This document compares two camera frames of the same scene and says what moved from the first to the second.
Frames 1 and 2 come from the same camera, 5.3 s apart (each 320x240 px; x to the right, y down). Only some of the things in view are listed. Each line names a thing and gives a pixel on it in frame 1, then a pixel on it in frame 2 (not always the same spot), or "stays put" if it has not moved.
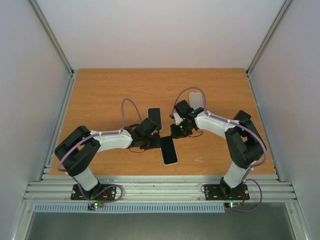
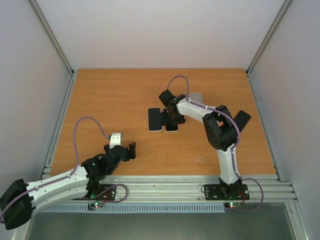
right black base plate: x=223 y=192 stays put
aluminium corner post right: x=253 y=61 stays put
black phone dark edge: x=154 y=114 stays put
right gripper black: x=178 y=131 → x=163 y=118
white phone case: x=195 y=100 stays put
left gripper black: x=157 y=143 → x=132 y=152
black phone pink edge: x=242 y=115 stays put
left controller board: x=92 y=206 stays put
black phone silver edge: x=168 y=151 → x=169 y=121
